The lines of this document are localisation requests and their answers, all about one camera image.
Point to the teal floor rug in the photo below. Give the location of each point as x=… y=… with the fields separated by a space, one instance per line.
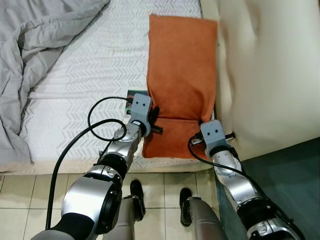
x=285 y=200

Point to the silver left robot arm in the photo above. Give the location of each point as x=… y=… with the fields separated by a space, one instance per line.
x=90 y=195

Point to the orange rectangular pillow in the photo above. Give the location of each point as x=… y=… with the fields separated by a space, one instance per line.
x=182 y=75

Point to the grey crumpled duvet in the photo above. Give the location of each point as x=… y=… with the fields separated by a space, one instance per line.
x=25 y=50

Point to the silver left robot leg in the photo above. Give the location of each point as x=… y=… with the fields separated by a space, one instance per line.
x=122 y=220

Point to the cream padded headboard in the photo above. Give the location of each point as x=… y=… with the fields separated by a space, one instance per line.
x=270 y=75

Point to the silver right robot leg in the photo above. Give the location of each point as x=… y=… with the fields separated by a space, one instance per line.
x=202 y=220

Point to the silver robot leg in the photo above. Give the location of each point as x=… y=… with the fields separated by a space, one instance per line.
x=122 y=220
x=202 y=220

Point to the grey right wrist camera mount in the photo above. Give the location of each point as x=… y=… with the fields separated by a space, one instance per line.
x=212 y=132

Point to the white chevron quilted mattress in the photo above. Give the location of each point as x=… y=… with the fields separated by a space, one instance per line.
x=90 y=65

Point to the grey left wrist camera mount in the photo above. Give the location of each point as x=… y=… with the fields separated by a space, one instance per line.
x=140 y=106

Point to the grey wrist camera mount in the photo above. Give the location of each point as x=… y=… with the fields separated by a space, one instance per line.
x=212 y=132
x=140 y=106

